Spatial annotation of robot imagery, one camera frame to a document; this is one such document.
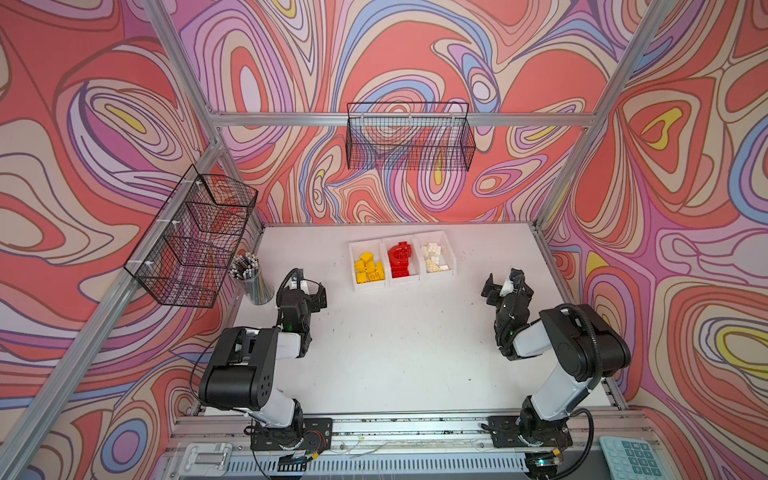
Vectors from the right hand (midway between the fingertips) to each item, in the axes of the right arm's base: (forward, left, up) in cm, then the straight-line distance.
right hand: (505, 282), depth 94 cm
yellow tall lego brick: (+16, +45, -4) cm, 48 cm away
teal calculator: (-46, -18, -6) cm, 50 cm away
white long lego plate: (+11, +22, -5) cm, 25 cm away
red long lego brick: (+9, +33, -4) cm, 35 cm away
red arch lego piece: (+14, +33, -2) cm, 36 cm away
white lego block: (+18, +21, -4) cm, 28 cm away
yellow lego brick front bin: (+6, +47, -4) cm, 47 cm away
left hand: (+1, +63, +1) cm, 63 cm away
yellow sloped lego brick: (+11, +48, -4) cm, 49 cm away
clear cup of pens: (+1, +80, +10) cm, 80 cm away
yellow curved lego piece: (+9, +42, -5) cm, 43 cm away
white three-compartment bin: (+17, +40, 0) cm, 43 cm away
